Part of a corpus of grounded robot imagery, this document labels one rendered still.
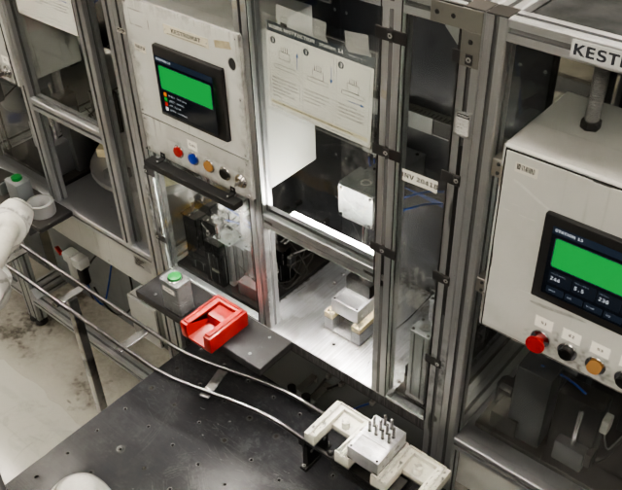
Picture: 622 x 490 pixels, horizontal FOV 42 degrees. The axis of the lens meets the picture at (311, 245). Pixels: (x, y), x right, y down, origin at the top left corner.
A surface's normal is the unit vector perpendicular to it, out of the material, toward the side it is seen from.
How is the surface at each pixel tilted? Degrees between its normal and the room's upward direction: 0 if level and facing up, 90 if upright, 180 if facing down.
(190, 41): 90
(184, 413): 0
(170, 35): 90
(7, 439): 0
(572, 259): 90
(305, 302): 0
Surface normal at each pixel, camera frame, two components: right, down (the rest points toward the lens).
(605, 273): -0.65, 0.48
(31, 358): -0.03, -0.79
